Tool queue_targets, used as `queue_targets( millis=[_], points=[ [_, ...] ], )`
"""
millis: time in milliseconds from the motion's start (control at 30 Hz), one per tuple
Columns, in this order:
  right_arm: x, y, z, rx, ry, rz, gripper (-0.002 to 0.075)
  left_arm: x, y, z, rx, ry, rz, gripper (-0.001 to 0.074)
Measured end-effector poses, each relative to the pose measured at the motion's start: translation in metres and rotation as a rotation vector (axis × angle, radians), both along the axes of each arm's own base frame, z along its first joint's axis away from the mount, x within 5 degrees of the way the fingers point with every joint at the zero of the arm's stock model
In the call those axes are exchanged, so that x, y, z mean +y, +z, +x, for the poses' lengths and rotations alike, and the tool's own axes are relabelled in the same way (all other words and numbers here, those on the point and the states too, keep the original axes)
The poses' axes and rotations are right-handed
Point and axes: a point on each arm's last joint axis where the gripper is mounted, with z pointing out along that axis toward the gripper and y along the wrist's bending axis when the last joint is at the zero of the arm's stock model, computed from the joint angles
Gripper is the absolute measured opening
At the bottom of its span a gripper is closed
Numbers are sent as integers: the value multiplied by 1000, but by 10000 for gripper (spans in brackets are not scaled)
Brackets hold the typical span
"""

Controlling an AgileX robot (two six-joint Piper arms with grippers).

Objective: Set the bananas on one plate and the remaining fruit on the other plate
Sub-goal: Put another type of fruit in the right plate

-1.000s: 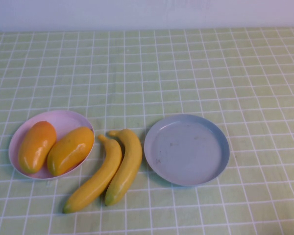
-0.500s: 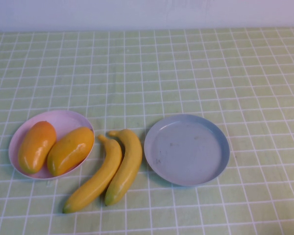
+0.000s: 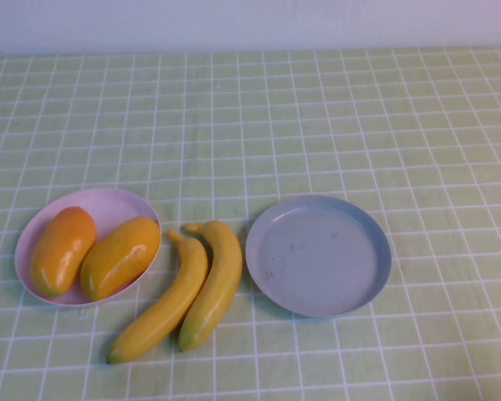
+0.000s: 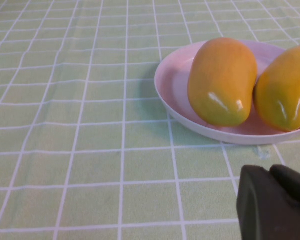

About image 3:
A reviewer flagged pale pink round plate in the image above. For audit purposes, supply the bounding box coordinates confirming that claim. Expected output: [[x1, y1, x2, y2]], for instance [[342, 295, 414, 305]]
[[14, 187, 163, 308]]

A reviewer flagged longer yellow toy banana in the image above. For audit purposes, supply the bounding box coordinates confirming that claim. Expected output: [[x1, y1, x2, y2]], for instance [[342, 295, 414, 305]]
[[106, 229, 210, 365]]

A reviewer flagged pale blue round plate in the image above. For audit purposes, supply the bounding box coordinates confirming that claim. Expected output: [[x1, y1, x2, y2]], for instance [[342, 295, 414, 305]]
[[245, 194, 392, 319]]

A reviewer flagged orange-topped toy mango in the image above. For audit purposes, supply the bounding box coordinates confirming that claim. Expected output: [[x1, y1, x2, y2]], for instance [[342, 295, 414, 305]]
[[31, 206, 97, 297]]

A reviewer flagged yellow toy mango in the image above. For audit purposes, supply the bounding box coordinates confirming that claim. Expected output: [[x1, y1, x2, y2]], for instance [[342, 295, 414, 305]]
[[79, 216, 162, 301]]

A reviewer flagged shorter yellow toy banana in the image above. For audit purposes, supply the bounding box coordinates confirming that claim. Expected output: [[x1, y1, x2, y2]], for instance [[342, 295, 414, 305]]
[[178, 219, 244, 351]]

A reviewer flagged green checked tablecloth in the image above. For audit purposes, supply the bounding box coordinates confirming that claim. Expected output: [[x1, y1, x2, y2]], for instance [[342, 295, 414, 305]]
[[0, 46, 501, 401]]

